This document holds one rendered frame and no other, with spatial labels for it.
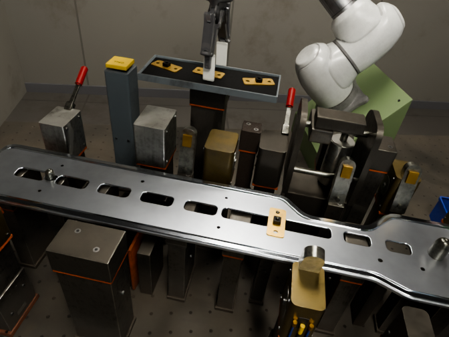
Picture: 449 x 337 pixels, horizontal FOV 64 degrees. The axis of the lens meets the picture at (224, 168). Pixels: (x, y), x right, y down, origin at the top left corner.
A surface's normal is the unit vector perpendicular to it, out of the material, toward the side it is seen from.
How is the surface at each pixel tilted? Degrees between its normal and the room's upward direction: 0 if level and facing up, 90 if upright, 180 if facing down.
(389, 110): 47
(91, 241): 0
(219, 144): 0
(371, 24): 67
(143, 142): 90
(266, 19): 90
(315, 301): 0
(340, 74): 86
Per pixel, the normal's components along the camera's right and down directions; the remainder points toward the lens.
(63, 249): 0.09, -0.78
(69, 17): 0.08, 0.63
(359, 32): -0.29, 0.31
